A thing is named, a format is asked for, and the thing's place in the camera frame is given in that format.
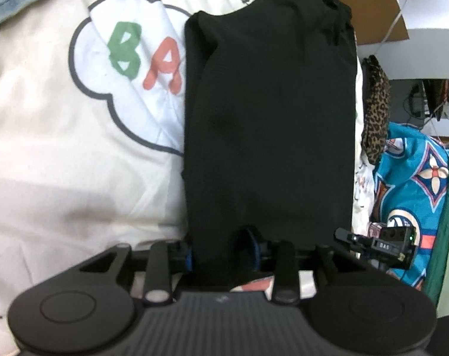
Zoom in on blue patterned cloth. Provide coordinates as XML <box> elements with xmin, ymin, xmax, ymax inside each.
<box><xmin>370</xmin><ymin>122</ymin><xmax>449</xmax><ymax>292</ymax></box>

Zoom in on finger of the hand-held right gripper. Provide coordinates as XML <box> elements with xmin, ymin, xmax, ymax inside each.
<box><xmin>334</xmin><ymin>228</ymin><xmax>374</xmax><ymax>253</ymax></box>

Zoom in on green garment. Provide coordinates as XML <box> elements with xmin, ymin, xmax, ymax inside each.
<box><xmin>424</xmin><ymin>144</ymin><xmax>449</xmax><ymax>320</ymax></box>

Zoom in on black ribbed shorts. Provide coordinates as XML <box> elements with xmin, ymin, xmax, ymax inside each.
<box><xmin>180</xmin><ymin>0</ymin><xmax>358</xmax><ymax>294</ymax></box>

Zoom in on printed bear blanket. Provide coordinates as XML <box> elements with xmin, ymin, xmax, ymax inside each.
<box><xmin>0</xmin><ymin>0</ymin><xmax>377</xmax><ymax>347</ymax></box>

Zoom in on cluttered black shelf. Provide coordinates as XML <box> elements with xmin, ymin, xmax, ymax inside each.
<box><xmin>391</xmin><ymin>77</ymin><xmax>449</xmax><ymax>127</ymax></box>

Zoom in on white cable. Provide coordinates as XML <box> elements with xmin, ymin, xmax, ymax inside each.
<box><xmin>373</xmin><ymin>0</ymin><xmax>415</xmax><ymax>57</ymax></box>

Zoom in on leopard print garment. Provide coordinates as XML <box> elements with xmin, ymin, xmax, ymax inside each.
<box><xmin>359</xmin><ymin>54</ymin><xmax>392</xmax><ymax>166</ymax></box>

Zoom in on brown cardboard sheet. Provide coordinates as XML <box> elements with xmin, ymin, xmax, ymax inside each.
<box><xmin>322</xmin><ymin>0</ymin><xmax>410</xmax><ymax>46</ymax></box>

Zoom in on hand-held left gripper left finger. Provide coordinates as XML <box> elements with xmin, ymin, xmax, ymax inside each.
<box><xmin>78</xmin><ymin>241</ymin><xmax>192</xmax><ymax>303</ymax></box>

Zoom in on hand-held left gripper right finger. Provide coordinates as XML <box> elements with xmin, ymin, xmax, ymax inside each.
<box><xmin>244</xmin><ymin>227</ymin><xmax>343</xmax><ymax>303</ymax></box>

